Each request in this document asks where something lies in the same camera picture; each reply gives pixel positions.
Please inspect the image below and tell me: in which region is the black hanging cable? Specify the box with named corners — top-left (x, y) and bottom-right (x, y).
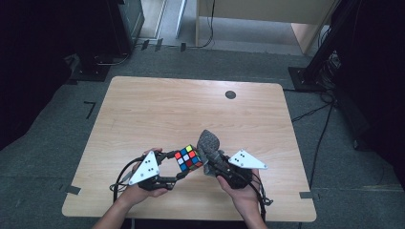
top-left (190, 0), bottom-right (217, 50)

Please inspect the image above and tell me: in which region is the multicoloured puzzle cube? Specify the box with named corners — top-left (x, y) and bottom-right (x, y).
top-left (173, 144), bottom-right (204, 173)

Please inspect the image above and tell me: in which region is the person's right hand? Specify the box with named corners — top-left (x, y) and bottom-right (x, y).
top-left (216, 168), bottom-right (261, 208)

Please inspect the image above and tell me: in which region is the light wooden cabinet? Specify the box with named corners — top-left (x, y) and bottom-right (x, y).
top-left (194, 0), bottom-right (337, 56)

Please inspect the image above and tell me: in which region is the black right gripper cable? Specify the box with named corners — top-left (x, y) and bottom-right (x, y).
top-left (248, 173), bottom-right (275, 222)

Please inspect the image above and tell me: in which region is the black metal stand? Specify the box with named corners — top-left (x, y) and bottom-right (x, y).
top-left (288, 0), bottom-right (362, 94)

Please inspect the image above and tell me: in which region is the black floor cable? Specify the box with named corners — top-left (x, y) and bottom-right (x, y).
top-left (309, 104), bottom-right (334, 189)
top-left (290, 100), bottom-right (335, 124)

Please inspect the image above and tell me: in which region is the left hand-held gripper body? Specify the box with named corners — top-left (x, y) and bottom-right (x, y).
top-left (127, 150), bottom-right (178, 192)

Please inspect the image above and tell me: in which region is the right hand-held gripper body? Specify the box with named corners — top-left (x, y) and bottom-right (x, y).
top-left (216, 149), bottom-right (268, 190)

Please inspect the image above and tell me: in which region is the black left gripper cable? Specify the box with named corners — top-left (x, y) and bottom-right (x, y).
top-left (109, 155), bottom-right (145, 203)

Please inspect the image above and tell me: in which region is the grey tape strip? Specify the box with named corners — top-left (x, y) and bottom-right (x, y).
top-left (64, 184), bottom-right (82, 196)
top-left (298, 191), bottom-right (320, 200)

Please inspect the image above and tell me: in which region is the black cabinet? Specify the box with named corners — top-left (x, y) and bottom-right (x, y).
top-left (75, 0), bottom-right (145, 63)

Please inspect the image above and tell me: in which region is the person's left hand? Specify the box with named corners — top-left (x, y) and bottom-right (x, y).
top-left (124, 147), bottom-right (170, 205)

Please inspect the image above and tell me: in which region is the grey fluffy towel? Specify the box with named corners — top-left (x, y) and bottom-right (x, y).
top-left (196, 129), bottom-right (229, 177)

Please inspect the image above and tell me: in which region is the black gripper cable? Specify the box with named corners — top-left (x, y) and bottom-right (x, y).
top-left (248, 173), bottom-right (275, 222)
top-left (109, 155), bottom-right (145, 203)

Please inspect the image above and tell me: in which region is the white floor rail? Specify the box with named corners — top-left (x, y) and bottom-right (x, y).
top-left (174, 0), bottom-right (188, 40)

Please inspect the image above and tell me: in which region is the black curtain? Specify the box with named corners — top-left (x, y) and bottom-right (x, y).
top-left (0, 0), bottom-right (79, 151)
top-left (330, 0), bottom-right (405, 189)

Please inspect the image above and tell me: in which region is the black stand base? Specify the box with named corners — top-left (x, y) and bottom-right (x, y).
top-left (70, 53), bottom-right (111, 83)

